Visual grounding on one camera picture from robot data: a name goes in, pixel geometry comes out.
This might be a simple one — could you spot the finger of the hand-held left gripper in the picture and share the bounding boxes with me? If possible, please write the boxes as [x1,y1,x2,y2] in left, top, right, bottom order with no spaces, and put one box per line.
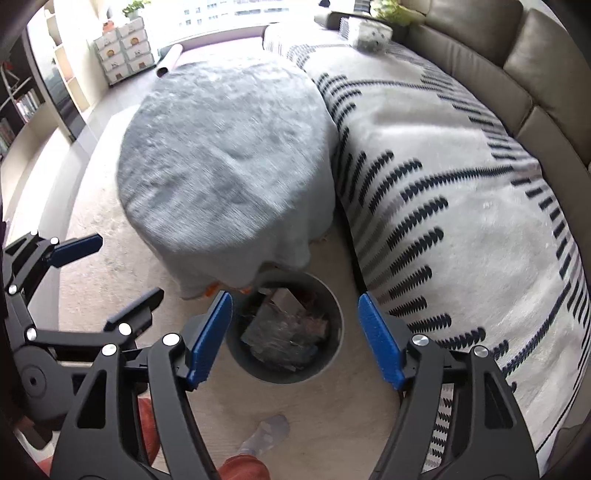
[7,284,165,365]
[2,231,103,296]

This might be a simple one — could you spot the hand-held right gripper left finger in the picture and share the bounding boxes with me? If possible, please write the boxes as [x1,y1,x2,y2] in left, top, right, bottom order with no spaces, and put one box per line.
[48,290,234,480]

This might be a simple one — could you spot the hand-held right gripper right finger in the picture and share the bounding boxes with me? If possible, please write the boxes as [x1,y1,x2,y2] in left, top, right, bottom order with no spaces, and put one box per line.
[358,292,541,480]

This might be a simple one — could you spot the grey round trash bin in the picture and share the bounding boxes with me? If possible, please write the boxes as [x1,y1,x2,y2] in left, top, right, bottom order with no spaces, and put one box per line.
[225,271,345,385]

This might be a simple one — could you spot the person's left leg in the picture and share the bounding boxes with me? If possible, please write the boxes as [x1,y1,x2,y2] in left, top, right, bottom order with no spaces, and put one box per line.
[34,397,160,480]

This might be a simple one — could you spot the white sock foot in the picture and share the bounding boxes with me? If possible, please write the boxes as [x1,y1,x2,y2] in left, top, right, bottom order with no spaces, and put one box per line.
[217,414,291,480]

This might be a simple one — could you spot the dark bookshelf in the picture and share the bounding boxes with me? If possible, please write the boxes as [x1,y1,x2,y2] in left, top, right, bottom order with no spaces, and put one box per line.
[0,46,47,160]

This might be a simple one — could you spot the white open shelf unit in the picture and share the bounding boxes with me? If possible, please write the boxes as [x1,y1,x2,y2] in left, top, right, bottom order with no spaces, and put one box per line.
[44,0,109,114]

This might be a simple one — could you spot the grey fluffy table cover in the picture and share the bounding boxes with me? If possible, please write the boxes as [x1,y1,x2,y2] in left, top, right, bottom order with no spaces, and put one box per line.
[115,58,337,301]

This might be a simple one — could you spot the white storage drawers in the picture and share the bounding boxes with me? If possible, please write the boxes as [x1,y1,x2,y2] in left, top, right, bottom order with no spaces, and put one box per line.
[93,21,155,86]

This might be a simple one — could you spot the rolled pale mat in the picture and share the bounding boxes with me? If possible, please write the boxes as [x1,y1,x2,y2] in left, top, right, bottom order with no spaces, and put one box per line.
[156,43,186,78]

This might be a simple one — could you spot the green potted plant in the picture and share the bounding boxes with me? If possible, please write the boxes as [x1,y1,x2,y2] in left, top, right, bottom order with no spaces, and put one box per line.
[121,0,153,21]

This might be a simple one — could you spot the purple window seat cushion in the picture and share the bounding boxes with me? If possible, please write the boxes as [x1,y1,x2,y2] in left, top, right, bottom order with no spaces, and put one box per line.
[178,25,266,70]

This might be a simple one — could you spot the large window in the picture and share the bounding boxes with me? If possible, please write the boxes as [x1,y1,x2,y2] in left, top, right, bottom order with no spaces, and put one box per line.
[178,0,319,35]

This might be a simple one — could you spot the clear plastic container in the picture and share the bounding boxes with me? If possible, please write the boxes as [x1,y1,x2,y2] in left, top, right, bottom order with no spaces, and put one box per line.
[353,21,394,52]

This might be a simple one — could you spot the green plush cabbage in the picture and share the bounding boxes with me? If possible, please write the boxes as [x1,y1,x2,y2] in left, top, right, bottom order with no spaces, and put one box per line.
[369,0,426,26]

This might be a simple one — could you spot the grey leather sofa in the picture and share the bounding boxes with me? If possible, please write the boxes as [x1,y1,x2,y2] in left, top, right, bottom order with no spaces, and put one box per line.
[314,0,591,480]

